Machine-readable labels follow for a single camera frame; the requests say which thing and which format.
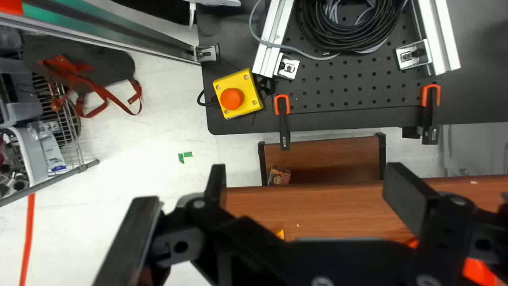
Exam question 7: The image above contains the coil of black cable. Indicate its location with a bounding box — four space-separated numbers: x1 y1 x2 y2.
296 0 409 54

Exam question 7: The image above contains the table with teal edge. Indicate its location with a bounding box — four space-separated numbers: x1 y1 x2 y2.
0 0 221 65

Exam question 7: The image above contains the small colourful box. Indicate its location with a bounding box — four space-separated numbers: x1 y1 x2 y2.
268 166 292 186

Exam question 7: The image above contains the orange cable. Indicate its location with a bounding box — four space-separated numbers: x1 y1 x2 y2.
18 192 37 286

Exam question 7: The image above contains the yellow emergency stop button box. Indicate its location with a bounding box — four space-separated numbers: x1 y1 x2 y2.
212 68 264 120

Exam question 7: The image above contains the grey cable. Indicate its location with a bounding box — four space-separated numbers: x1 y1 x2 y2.
249 0 343 61

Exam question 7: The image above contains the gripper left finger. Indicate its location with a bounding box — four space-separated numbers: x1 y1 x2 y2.
93 164 295 286

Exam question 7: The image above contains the metal wire cart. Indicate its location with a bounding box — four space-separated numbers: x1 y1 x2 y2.
0 28 100 208

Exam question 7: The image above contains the clear plastic bag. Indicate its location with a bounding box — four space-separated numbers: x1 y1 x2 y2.
29 120 67 176

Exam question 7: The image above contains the orange and black clamp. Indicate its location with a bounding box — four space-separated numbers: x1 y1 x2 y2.
273 95 292 151
402 84 442 145

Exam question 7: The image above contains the brown wooden side table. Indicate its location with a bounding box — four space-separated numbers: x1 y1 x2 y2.
258 133 387 186

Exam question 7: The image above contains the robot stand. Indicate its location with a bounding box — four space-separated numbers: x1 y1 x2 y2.
196 0 508 136

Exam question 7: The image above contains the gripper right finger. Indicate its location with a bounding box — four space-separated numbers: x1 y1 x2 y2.
382 162 508 286

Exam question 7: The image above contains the black bag with red straps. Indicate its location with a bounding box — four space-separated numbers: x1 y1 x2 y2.
22 35 144 118

